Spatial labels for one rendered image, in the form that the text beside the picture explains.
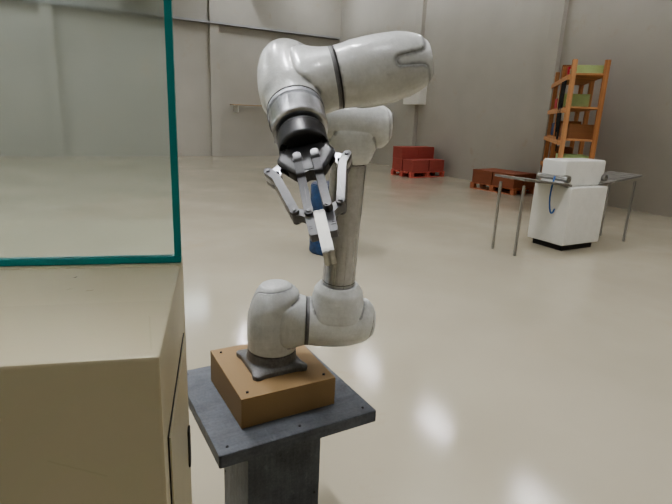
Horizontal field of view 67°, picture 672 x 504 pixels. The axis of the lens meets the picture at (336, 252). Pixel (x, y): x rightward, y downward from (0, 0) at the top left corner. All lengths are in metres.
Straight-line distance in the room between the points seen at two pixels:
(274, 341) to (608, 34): 10.83
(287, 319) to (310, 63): 0.89
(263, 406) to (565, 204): 5.67
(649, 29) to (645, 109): 1.40
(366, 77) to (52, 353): 0.58
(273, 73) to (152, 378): 0.48
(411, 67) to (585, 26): 11.37
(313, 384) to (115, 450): 1.00
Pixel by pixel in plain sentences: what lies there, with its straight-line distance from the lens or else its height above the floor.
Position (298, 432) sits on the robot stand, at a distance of 1.55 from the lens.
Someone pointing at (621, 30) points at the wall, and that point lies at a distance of 11.72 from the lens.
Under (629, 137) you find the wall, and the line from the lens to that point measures 11.31.
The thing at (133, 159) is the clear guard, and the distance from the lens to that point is 0.92.
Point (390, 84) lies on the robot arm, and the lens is 0.85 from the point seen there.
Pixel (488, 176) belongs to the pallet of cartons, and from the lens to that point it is 12.03.
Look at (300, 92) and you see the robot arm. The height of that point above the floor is 1.56.
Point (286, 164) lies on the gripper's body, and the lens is 0.73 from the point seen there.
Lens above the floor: 1.54
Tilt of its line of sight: 15 degrees down
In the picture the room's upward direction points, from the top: 2 degrees clockwise
